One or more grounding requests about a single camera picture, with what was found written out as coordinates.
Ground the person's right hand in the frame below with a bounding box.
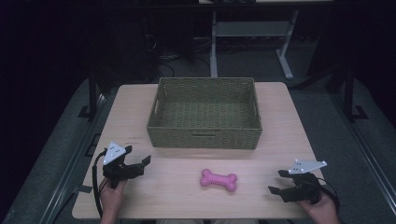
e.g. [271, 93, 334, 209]
[299, 191, 343, 224]

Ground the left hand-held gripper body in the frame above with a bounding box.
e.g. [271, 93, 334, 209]
[102, 141, 146, 189]

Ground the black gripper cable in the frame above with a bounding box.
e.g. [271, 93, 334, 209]
[92, 148, 108, 219]
[317, 176, 341, 216]

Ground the white metal desk frame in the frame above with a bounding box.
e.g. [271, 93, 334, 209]
[209, 8, 301, 80]

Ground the aluminium floor rail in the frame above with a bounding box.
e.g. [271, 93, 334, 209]
[330, 92, 396, 216]
[38, 92, 108, 224]

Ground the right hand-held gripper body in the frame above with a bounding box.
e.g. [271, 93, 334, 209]
[281, 159, 328, 205]

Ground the black metal stand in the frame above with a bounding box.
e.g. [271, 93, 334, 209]
[342, 66, 370, 123]
[78, 69, 100, 121]

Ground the person's left hand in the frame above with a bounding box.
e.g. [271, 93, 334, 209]
[99, 179, 127, 224]

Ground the bundle of floor cables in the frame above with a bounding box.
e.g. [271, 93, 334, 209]
[144, 33, 213, 79]

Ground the green woven basket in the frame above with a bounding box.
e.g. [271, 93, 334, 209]
[146, 77, 263, 150]

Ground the pink bone toy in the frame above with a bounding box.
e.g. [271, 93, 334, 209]
[199, 168, 238, 193]

